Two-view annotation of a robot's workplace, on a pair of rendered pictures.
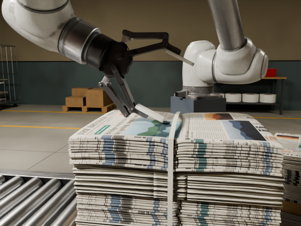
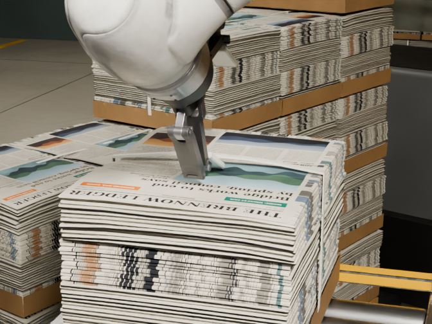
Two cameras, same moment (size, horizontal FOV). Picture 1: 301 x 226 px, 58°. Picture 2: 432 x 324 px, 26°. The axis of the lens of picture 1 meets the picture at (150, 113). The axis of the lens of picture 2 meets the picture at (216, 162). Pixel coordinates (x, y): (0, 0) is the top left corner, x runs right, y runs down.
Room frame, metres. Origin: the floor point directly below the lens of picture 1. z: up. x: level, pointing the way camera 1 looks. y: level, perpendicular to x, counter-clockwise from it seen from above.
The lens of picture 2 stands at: (0.44, 1.12, 1.37)
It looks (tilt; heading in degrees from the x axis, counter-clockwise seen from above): 16 degrees down; 277
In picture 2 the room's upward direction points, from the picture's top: straight up
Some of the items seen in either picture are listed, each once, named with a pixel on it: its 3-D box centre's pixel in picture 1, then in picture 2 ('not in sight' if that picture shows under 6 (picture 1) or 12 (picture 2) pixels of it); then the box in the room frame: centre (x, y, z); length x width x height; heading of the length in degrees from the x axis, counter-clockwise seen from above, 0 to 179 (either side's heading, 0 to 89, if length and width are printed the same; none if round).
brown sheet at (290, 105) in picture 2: not in sight; (254, 89); (0.66, -1.41, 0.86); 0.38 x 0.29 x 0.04; 149
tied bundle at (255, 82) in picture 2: not in sight; (186, 73); (0.81, -1.16, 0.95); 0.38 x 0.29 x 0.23; 151
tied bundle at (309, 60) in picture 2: not in sight; (254, 58); (0.66, -1.41, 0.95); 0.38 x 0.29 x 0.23; 149
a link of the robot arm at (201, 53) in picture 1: (200, 63); not in sight; (1.36, -0.25, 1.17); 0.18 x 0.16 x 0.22; 55
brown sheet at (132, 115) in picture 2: not in sight; (186, 108); (0.81, -1.15, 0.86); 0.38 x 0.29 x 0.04; 151
